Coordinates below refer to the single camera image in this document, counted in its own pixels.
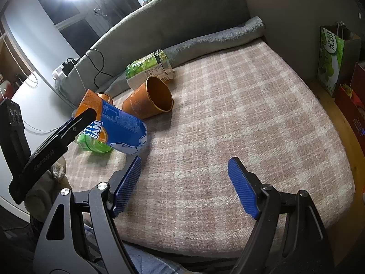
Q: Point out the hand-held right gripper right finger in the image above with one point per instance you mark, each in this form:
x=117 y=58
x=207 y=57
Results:
x=243 y=187

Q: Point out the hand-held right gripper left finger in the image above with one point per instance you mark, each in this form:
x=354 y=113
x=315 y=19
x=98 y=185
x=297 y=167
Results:
x=127 y=187

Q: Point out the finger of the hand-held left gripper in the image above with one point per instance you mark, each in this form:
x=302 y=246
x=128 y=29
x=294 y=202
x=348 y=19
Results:
x=78 y=125

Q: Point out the small orange cup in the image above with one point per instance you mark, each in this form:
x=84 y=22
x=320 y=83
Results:
x=107 y=98

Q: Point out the large orange cup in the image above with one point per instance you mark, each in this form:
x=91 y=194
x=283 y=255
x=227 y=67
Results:
x=137 y=102

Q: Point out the person's left hand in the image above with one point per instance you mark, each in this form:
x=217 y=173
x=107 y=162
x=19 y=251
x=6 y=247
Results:
x=45 y=194

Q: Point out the green plastic lid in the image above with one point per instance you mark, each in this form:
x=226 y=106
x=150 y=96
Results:
x=94 y=145

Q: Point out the white table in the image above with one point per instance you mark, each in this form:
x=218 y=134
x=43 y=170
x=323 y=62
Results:
x=37 y=105

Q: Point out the white power strip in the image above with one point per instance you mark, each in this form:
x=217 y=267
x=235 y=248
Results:
x=61 y=72

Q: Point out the person's blue trousers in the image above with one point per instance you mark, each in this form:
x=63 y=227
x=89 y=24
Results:
x=148 y=262

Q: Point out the green labelled can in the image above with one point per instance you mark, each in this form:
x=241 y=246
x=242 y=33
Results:
x=148 y=68

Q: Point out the red box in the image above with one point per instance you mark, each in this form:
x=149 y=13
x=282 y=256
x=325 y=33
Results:
x=349 y=111

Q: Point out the grey sofa backrest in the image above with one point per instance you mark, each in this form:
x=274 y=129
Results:
x=176 y=14

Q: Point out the grey rolled towel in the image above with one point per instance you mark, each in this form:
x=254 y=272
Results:
x=216 y=38

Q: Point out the green paper bag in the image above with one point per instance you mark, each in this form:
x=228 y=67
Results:
x=332 y=60

